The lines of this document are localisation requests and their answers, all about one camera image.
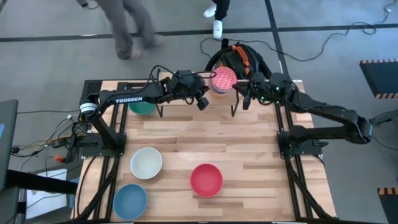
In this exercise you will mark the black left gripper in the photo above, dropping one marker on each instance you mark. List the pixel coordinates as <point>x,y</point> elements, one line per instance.
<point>186,85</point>

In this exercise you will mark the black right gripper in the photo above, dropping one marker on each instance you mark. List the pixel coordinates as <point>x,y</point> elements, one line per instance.
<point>261,88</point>

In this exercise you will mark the red patterned bowl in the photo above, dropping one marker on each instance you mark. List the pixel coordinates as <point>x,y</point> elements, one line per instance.
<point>223,79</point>

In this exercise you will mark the plain coral red bowl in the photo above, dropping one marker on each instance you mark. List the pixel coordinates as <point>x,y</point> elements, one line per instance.
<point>206,180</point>

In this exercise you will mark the plain white bowl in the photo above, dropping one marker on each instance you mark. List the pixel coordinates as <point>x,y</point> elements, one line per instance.
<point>146,163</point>

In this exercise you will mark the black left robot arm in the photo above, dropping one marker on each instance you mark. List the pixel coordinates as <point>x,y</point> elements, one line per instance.
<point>130,99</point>

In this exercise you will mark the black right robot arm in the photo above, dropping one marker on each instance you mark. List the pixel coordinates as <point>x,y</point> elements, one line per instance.
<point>326,112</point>

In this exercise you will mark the black orange backpack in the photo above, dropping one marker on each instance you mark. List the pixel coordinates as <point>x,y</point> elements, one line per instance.
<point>239,60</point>

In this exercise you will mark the plain teal bowl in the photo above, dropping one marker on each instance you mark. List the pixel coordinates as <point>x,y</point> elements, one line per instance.
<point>141,109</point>

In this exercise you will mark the person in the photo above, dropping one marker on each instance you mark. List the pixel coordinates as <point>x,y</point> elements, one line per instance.
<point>217,28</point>
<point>124,31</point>

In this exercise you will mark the plain blue bowl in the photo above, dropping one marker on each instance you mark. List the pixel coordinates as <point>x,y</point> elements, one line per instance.
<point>130,202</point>

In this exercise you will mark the black hazard striped platform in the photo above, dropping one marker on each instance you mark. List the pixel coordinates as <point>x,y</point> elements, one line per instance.
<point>390,208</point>
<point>381,77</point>

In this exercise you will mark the black floor stand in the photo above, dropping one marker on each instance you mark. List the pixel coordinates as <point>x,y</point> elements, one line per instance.
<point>384,118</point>

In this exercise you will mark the black power brick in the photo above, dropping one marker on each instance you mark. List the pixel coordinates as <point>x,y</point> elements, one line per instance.
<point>82,2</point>

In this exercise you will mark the orange connector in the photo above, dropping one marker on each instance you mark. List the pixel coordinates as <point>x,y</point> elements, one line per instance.
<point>59,158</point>

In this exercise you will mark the black beam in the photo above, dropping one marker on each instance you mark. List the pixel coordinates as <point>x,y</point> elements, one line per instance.
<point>40,183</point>

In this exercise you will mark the white sheet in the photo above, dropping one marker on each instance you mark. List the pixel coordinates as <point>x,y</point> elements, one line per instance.
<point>46,202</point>

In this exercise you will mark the grey monitor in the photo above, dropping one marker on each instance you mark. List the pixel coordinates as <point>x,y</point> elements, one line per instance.
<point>7,140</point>

